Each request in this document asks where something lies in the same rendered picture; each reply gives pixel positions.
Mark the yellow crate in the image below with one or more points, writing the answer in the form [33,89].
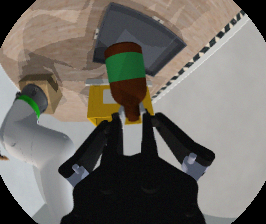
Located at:
[101,105]

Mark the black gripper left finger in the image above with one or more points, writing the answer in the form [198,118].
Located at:
[86,157]

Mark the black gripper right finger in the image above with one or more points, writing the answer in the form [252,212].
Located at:
[194,158]

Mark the brown bottle with green label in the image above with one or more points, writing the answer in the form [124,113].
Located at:
[126,75]

